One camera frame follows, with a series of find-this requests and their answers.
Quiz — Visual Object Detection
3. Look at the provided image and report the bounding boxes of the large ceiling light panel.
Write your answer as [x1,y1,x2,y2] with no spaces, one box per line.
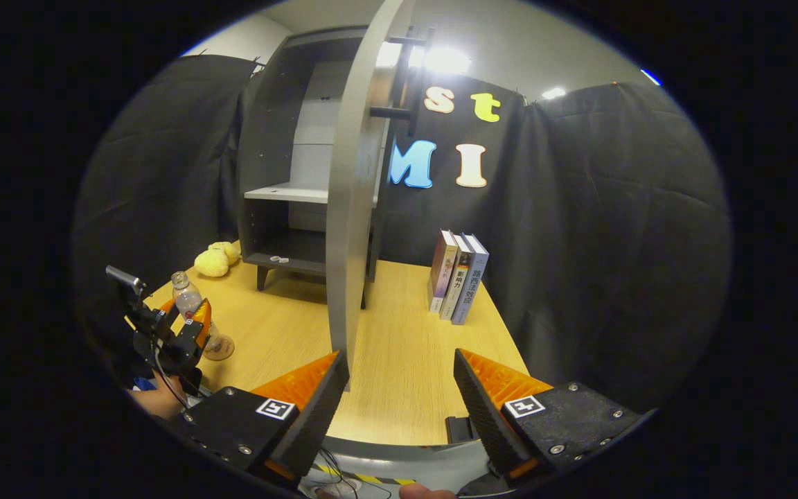
[378,42,472,74]

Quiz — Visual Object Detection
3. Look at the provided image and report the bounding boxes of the small black box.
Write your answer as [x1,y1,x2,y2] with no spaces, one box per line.
[445,416,480,445]

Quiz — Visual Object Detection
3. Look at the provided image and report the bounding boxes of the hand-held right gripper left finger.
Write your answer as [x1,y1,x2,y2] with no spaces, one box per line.
[163,350,351,489]

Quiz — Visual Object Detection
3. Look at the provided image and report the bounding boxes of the grey cabinet door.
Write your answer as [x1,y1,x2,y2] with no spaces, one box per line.
[325,0,417,392]

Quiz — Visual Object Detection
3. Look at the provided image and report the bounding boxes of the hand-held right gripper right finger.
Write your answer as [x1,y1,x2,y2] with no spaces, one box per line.
[453,349,649,488]

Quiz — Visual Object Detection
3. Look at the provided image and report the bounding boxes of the blue grey book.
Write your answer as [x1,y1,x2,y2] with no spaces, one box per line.
[451,234,490,325]

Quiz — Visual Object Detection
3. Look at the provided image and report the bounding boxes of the yellow plush toy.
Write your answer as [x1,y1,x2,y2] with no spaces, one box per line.
[194,240,242,279]

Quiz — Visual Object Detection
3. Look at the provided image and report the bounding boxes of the dark grey cabinet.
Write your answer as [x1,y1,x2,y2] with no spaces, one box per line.
[236,26,389,309]

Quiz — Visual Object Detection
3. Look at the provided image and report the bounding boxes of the black floor cable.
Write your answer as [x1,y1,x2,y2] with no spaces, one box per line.
[316,447,394,499]

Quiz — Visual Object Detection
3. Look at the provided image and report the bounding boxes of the black cabinet door handle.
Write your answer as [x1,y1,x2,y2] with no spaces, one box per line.
[370,26,436,139]

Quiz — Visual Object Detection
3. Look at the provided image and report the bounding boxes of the clear plastic bottle red label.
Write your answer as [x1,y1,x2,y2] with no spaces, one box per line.
[170,271,223,351]

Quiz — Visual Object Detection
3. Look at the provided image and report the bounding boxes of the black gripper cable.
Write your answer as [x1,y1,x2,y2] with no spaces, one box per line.
[153,340,192,411]

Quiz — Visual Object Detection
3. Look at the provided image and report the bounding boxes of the round brown coaster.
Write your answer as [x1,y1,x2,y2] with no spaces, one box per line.
[204,334,236,362]

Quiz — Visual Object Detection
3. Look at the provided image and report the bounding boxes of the black backdrop cloth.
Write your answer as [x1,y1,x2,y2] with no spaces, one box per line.
[70,54,732,417]

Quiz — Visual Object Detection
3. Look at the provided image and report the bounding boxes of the maroon book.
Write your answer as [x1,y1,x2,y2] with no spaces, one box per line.
[429,230,459,314]

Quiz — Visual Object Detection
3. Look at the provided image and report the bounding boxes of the beige book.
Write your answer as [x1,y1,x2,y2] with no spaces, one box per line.
[439,234,475,321]

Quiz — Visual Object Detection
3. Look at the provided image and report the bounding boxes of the yellow black hazard tape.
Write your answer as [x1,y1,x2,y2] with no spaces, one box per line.
[312,463,417,487]

